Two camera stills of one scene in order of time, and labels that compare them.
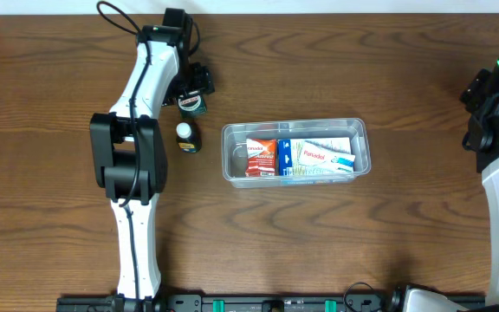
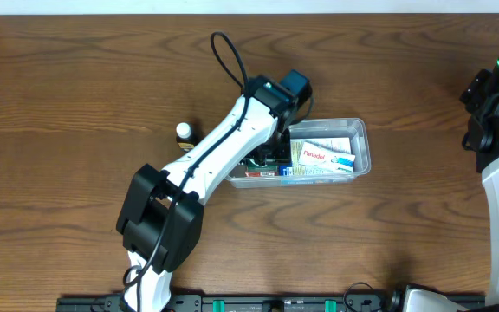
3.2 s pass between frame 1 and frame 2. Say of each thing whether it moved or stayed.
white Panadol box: stayed
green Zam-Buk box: moved
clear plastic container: stayed
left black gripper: moved
